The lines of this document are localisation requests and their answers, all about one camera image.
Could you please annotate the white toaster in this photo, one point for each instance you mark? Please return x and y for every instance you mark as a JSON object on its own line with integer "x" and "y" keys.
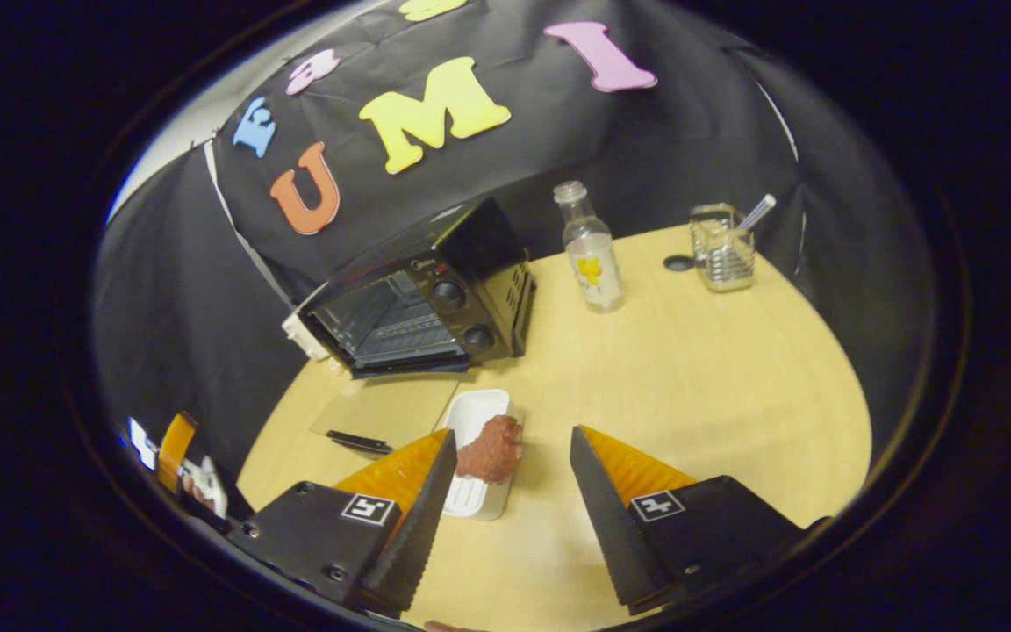
{"x": 304, "y": 338}

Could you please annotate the clear straw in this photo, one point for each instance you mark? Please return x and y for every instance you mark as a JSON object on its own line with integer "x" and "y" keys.
{"x": 758, "y": 211}

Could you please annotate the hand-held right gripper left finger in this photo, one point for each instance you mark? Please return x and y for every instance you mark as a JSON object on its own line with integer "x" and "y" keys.
{"x": 422, "y": 527}

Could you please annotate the black electric oven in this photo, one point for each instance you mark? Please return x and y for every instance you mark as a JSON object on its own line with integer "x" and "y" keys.
{"x": 479, "y": 254}

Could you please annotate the black round cap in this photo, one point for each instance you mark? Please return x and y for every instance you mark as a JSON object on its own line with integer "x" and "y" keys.
{"x": 678, "y": 262}

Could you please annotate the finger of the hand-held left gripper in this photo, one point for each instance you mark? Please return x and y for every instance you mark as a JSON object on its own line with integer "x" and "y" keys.
{"x": 175, "y": 448}

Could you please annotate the clear glass holder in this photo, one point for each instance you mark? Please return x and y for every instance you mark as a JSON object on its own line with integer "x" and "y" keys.
{"x": 723, "y": 259}

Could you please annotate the white rectangular tray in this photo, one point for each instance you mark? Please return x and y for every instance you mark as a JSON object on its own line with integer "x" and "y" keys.
{"x": 479, "y": 412}

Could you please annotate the clear bottle with yellow label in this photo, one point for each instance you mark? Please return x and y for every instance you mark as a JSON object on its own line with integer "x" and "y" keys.
{"x": 593, "y": 263}

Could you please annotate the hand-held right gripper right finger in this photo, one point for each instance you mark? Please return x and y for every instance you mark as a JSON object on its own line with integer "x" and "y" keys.
{"x": 606, "y": 518}

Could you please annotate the black backdrop cloth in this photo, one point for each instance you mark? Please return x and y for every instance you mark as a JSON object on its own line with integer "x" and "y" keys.
{"x": 646, "y": 149}

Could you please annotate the red meat steak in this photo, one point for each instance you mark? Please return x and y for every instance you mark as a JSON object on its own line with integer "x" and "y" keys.
{"x": 490, "y": 452}

